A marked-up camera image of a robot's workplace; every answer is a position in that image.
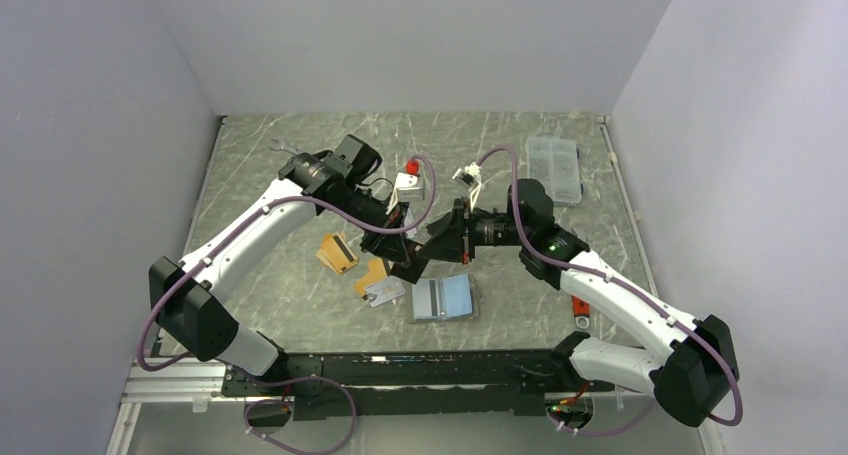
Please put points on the silver open-end wrench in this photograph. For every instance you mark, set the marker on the silver open-end wrench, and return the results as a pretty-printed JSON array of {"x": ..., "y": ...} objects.
[{"x": 283, "y": 146}]

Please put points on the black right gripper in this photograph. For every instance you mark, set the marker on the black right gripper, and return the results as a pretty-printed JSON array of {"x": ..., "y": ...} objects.
[{"x": 450, "y": 243}]

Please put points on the aluminium frame rail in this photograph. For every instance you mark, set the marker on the aluminium frame rail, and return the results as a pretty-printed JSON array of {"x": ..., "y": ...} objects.
[{"x": 183, "y": 410}]

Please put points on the red handled tool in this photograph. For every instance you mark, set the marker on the red handled tool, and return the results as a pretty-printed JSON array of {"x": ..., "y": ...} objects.
[{"x": 581, "y": 313}]

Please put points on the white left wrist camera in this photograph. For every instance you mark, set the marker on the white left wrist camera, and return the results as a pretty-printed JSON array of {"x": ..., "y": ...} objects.
[{"x": 409, "y": 186}]

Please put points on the grey card holder blue lining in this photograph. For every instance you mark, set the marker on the grey card holder blue lining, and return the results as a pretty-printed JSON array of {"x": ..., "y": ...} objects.
[{"x": 459, "y": 299}]

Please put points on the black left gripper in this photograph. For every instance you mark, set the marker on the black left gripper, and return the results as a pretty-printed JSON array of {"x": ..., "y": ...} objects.
[{"x": 392, "y": 247}]

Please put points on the gold card under holder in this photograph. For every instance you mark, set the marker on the gold card under holder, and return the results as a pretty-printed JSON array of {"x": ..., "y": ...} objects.
[{"x": 378, "y": 270}]

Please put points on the clear plastic screw box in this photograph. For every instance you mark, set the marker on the clear plastic screw box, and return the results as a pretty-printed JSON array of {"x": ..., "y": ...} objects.
[{"x": 554, "y": 162}]

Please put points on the gold card stack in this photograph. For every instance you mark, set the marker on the gold card stack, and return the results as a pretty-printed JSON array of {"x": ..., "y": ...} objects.
[{"x": 335, "y": 254}]

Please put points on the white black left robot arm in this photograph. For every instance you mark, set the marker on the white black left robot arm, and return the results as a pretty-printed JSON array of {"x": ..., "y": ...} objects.
[{"x": 188, "y": 296}]

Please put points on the silver card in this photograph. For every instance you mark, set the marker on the silver card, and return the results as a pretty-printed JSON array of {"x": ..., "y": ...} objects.
[
  {"x": 386, "y": 290},
  {"x": 426, "y": 300}
]

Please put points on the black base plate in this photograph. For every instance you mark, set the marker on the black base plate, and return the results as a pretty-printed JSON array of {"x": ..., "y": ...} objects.
[{"x": 521, "y": 382}]

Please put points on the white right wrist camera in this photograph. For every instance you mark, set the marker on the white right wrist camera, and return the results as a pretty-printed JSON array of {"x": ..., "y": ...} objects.
[{"x": 468, "y": 176}]

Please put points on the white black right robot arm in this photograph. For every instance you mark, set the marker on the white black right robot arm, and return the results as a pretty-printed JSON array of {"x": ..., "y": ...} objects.
[{"x": 686, "y": 364}]

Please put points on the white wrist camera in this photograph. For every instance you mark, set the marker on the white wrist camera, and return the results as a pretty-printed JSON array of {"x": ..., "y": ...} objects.
[
  {"x": 468, "y": 176},
  {"x": 409, "y": 186}
]

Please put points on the silver card on table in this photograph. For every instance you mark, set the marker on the silver card on table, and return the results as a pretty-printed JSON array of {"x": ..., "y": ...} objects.
[{"x": 386, "y": 290}]

